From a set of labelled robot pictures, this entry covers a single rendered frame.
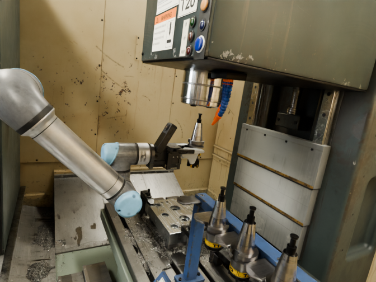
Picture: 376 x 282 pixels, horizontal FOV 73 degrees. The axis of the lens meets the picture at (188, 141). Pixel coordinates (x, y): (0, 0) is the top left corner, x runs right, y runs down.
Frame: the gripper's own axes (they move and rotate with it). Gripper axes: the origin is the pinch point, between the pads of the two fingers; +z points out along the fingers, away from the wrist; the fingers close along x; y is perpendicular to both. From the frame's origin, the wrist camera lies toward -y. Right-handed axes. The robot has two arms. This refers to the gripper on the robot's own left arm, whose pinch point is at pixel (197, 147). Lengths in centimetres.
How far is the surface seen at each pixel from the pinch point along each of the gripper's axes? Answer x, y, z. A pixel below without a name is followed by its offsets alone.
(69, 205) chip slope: -78, 59, -38
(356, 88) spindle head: 32, -29, 37
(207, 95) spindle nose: 7.4, -20.1, -3.6
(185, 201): 17.6, 12.6, -12.8
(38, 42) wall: -101, -36, -56
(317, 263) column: 30, 40, 46
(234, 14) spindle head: 32, -39, -16
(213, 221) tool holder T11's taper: 33.4, 10.3, -13.2
